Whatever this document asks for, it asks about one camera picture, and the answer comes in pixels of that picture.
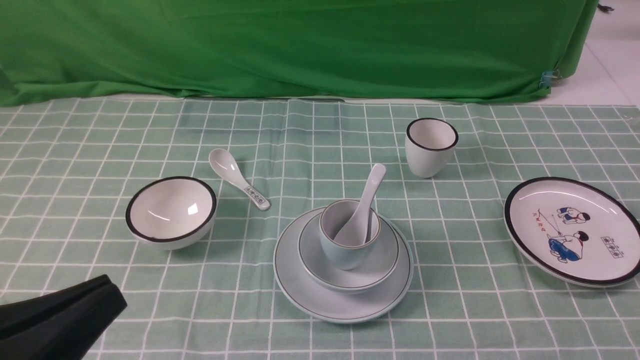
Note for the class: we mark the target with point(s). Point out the plain white ceramic spoon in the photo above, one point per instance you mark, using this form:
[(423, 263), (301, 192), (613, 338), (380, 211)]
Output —
[(362, 210)]

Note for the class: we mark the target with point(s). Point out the light blue ceramic cup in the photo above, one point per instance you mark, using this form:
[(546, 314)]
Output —
[(331, 220)]

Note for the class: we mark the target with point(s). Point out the light blue shallow bowl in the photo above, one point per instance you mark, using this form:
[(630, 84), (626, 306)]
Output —
[(375, 269)]

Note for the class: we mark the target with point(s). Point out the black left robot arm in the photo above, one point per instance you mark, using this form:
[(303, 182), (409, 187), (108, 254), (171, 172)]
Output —
[(62, 325)]

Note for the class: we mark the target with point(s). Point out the white cup black rim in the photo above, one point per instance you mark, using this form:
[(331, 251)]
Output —
[(429, 145)]

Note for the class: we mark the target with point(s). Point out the light blue flat plate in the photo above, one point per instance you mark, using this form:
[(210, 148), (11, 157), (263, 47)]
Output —
[(334, 306)]

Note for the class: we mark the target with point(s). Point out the white bowl black rim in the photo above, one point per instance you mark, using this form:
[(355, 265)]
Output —
[(172, 213)]

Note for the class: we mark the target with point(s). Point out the blue clip on backdrop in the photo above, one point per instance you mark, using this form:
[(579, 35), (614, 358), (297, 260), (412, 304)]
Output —
[(547, 79)]

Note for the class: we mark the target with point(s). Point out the green checkered tablecloth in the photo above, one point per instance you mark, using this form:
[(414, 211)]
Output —
[(70, 167)]

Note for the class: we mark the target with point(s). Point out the white plate cartoon print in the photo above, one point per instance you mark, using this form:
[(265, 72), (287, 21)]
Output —
[(573, 231)]

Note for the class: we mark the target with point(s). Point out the green backdrop cloth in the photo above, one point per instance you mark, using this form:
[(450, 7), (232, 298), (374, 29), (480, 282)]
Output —
[(464, 51)]

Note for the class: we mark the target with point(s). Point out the white spoon patterned handle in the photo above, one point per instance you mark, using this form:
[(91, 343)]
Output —
[(226, 167)]

